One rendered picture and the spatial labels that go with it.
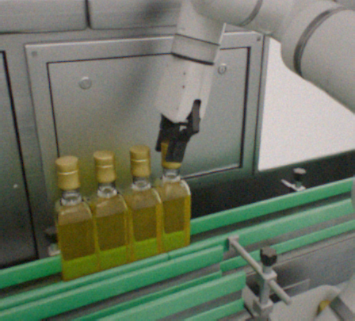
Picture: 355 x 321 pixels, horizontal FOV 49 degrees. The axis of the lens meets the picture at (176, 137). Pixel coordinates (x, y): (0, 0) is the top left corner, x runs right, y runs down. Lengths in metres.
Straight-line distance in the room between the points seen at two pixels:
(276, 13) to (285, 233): 0.46
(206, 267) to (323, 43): 0.48
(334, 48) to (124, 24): 0.42
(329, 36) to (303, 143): 0.62
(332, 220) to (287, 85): 0.32
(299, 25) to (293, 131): 0.57
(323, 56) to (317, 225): 0.56
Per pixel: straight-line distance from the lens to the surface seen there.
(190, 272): 0.74
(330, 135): 1.07
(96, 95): 0.73
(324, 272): 0.98
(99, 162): 0.62
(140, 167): 0.64
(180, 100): 0.60
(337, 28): 0.42
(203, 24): 0.60
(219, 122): 0.85
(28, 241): 0.87
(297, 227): 0.87
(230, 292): 0.71
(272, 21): 0.58
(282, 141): 0.97
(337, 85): 0.40
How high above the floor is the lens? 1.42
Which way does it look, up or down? 22 degrees down
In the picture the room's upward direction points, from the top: straight up
